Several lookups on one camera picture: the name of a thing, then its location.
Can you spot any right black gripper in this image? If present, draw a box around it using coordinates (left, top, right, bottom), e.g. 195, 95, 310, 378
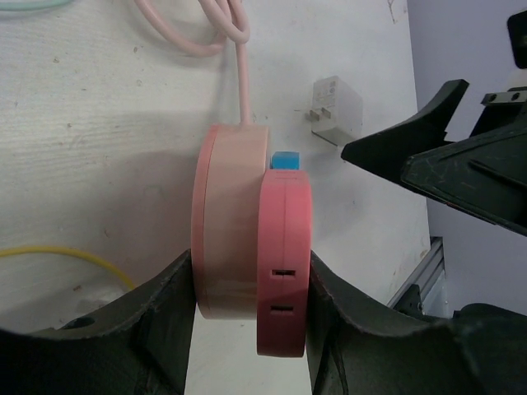
340, 10, 527, 238

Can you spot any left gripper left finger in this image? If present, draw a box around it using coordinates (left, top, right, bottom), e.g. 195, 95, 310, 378
1, 251, 196, 394

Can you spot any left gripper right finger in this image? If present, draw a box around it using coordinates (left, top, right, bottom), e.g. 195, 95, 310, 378
306, 254, 526, 394

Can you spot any white adapter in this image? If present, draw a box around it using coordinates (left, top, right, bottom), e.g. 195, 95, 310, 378
306, 76, 363, 146

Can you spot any blue socket cube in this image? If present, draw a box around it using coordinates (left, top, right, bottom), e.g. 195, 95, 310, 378
269, 151, 301, 171

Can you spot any pink socket cube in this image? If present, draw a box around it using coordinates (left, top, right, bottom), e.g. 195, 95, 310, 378
256, 170, 312, 358

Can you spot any aluminium front rail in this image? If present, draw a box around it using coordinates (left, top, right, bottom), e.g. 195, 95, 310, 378
388, 237, 450, 321

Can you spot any yellow cable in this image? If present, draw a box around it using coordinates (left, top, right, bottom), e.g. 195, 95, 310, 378
0, 245, 136, 291

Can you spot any pink coiled cable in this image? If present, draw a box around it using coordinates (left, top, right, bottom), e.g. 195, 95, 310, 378
135, 0, 254, 127

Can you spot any teal charger cable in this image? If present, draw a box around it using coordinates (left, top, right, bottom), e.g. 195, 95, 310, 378
0, 0, 77, 20

